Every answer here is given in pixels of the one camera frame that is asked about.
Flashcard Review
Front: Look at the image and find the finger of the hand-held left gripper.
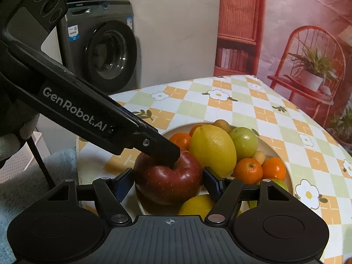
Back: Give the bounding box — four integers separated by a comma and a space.
108, 100, 159, 134
122, 129, 181, 169

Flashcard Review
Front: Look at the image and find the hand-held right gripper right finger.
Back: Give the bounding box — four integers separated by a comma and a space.
203, 167, 296, 224

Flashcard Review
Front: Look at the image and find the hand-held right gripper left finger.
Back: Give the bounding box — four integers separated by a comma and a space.
47, 168, 134, 224

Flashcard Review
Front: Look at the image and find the yellow lemon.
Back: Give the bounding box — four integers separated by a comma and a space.
188, 125, 237, 178
178, 194, 242, 216

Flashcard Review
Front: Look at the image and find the red apple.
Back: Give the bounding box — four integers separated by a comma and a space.
133, 151, 204, 205

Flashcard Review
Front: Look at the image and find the green jujube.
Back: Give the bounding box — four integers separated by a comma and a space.
249, 179, 289, 209
228, 127, 259, 161

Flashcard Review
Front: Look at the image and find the small yellow loquat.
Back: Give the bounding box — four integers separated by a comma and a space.
213, 119, 232, 133
251, 151, 267, 164

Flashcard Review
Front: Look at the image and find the beige oval bowl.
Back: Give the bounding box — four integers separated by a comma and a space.
135, 121, 293, 216

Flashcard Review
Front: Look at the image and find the person's left hand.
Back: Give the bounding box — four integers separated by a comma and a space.
0, 114, 39, 169

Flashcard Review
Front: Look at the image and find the black metal leg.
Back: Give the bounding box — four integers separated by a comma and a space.
26, 135, 55, 187

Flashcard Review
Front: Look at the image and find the grey washing machine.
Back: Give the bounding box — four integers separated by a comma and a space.
56, 0, 142, 95

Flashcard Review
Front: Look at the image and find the white plastic basket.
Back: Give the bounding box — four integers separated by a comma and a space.
0, 130, 53, 190

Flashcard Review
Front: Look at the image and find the fluffy pale blue rug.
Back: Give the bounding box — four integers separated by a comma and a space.
0, 147, 80, 264

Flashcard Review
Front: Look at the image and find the printed pink backdrop cloth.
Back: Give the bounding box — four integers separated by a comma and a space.
213, 0, 352, 152

